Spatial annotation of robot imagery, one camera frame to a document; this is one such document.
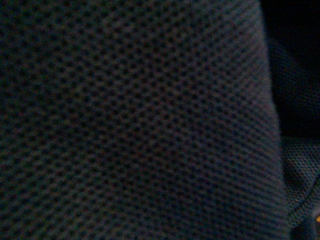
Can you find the dark navy mesh garment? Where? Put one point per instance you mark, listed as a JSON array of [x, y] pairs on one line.
[[159, 119]]

